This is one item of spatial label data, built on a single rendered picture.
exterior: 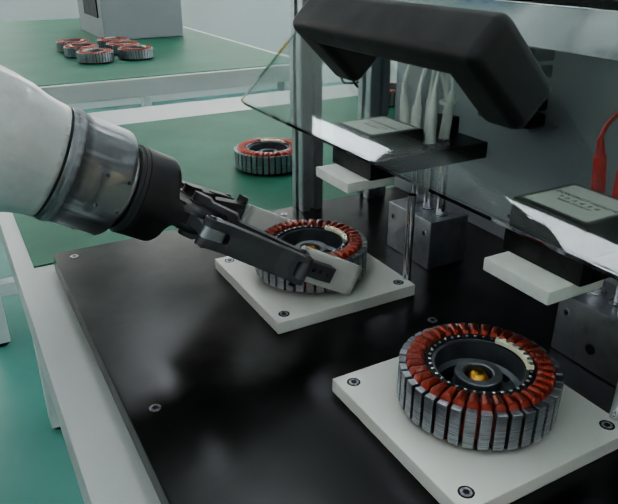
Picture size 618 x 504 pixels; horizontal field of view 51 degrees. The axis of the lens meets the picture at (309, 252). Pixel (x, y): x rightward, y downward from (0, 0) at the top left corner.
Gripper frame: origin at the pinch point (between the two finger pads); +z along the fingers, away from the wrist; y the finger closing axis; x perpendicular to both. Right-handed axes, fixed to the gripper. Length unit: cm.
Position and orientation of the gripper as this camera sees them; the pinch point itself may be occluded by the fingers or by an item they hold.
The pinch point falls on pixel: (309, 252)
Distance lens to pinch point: 65.4
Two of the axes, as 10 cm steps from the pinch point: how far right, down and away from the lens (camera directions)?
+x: 4.3, -8.9, -1.5
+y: 4.8, 3.7, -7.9
